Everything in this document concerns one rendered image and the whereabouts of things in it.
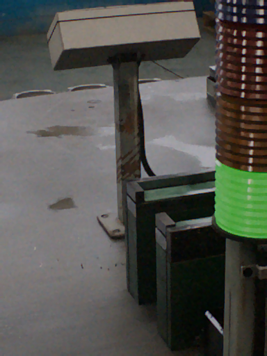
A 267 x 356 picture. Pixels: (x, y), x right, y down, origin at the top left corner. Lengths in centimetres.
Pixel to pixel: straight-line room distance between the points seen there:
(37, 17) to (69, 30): 550
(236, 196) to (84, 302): 46
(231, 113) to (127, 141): 58
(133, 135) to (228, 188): 57
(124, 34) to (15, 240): 29
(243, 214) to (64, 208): 69
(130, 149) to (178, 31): 16
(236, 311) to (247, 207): 8
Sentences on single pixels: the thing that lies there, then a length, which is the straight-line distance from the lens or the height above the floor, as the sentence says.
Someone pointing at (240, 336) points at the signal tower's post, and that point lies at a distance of 61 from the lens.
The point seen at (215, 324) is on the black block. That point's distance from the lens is 82.
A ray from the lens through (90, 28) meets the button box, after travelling 106.
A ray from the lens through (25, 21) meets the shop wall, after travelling 654.
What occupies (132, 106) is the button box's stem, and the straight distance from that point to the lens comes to 111.
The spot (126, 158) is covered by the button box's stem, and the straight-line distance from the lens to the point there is 113.
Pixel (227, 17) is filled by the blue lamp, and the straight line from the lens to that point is 54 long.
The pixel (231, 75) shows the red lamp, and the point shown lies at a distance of 54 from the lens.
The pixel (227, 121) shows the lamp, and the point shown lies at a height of 110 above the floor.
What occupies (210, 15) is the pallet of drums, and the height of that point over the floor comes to 12.
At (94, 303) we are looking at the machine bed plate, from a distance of 99.
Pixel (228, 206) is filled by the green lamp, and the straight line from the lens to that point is 57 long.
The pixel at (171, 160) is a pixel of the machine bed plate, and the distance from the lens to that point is 140.
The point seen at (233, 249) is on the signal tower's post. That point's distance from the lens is 59.
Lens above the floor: 126
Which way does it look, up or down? 20 degrees down
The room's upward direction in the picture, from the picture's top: 2 degrees counter-clockwise
